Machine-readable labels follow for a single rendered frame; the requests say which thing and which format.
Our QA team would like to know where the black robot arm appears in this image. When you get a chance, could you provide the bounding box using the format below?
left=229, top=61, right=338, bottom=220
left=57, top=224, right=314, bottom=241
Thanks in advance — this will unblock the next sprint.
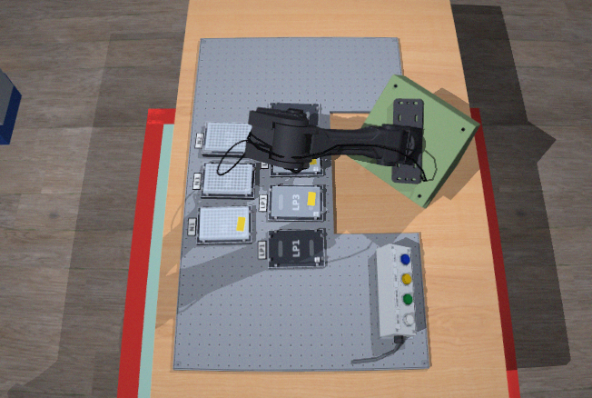
left=244, top=98, right=423, bottom=184

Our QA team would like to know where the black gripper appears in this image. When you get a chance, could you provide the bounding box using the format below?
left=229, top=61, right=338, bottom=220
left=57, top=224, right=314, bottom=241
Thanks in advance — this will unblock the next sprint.
left=283, top=163, right=310, bottom=174

